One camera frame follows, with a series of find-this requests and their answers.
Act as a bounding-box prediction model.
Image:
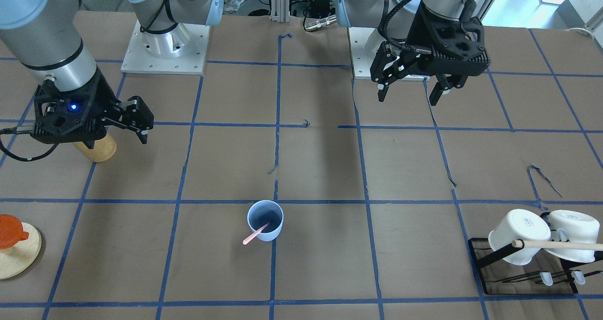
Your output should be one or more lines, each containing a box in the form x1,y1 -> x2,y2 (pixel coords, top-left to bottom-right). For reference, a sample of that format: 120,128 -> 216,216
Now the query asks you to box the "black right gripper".
31,70 -> 154,144

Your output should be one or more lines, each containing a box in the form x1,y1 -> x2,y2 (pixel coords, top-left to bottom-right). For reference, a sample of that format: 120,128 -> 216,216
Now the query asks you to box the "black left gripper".
370,4 -> 490,106

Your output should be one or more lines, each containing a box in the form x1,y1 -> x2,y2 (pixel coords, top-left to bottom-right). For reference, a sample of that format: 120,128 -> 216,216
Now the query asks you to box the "light blue plastic cup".
247,200 -> 284,241

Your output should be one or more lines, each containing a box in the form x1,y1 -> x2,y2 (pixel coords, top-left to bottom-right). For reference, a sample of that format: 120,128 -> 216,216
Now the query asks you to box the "pink chopstick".
243,222 -> 270,245

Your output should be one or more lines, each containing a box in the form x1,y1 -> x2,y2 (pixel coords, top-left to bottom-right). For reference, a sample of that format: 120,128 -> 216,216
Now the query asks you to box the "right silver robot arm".
1,0 -> 224,148

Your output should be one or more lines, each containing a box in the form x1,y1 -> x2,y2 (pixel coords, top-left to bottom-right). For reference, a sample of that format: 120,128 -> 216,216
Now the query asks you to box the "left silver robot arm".
335,0 -> 491,106

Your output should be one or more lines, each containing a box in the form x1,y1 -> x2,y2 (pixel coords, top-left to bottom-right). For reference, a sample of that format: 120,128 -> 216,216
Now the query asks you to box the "bamboo chopstick holder cup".
71,132 -> 118,163

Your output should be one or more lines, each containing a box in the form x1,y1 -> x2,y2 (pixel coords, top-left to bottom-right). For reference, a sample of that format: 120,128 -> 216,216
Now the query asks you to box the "orange hanging mug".
0,214 -> 29,250

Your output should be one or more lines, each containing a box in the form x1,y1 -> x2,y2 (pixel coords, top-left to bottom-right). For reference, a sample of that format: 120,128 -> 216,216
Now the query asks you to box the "white mug front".
488,209 -> 551,251

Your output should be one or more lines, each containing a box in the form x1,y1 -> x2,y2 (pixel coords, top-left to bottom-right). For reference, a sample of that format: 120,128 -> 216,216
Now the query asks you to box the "white mug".
488,209 -> 551,251
545,210 -> 600,263

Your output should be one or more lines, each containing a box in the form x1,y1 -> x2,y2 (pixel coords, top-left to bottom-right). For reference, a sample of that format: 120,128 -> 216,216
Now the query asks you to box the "wooden mug tree stand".
0,222 -> 42,279

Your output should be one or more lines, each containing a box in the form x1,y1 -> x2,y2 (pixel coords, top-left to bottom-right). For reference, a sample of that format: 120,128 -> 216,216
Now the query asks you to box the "white mug rear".
545,210 -> 600,263

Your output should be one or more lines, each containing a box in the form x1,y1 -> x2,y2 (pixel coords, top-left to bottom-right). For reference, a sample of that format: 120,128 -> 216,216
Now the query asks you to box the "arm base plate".
348,27 -> 429,81
121,22 -> 211,75

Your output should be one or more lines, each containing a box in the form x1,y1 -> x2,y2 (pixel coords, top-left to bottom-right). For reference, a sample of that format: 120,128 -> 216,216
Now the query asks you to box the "aluminium frame post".
269,0 -> 291,25

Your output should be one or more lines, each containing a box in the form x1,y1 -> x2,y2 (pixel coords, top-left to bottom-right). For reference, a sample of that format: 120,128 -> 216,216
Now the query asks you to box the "black wire mug rack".
468,211 -> 602,295

